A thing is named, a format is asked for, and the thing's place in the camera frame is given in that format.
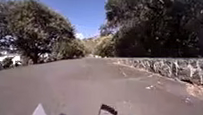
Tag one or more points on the distant hillside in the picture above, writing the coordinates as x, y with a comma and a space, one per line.
93, 42

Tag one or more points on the grey asphalt road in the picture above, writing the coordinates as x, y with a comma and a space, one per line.
81, 85

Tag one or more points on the row of dark trees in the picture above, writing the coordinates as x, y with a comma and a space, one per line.
151, 22

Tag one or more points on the row of leafy trees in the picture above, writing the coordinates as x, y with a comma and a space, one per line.
37, 26

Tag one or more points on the white building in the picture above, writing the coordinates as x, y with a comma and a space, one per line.
9, 58

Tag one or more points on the low stone wall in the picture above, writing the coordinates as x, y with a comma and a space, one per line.
175, 69

